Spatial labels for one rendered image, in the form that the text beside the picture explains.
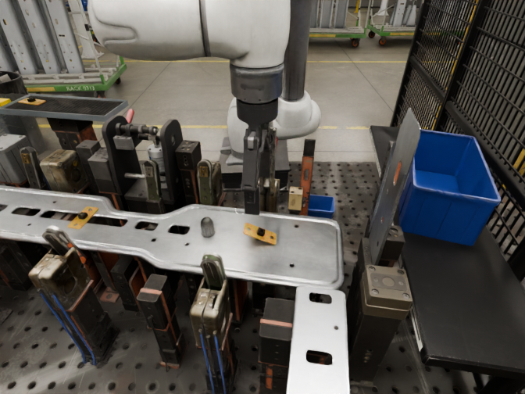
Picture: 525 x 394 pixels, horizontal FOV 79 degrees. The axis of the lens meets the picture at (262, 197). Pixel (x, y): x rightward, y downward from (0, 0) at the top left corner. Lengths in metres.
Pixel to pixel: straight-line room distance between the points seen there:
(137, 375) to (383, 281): 0.66
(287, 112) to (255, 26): 0.82
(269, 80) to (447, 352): 0.53
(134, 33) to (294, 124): 0.91
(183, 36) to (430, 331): 0.62
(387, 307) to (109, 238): 0.64
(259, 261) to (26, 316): 0.75
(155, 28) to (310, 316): 0.54
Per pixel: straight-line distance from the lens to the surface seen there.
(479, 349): 0.68
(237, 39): 0.51
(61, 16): 5.01
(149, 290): 0.73
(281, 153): 1.47
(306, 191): 0.85
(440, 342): 0.66
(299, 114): 1.31
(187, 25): 0.51
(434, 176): 1.06
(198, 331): 0.64
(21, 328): 1.20
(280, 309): 0.68
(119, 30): 0.53
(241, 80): 0.54
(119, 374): 0.99
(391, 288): 0.65
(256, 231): 0.76
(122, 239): 0.85
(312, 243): 0.78
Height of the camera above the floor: 1.55
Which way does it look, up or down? 37 degrees down
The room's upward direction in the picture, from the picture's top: straight up
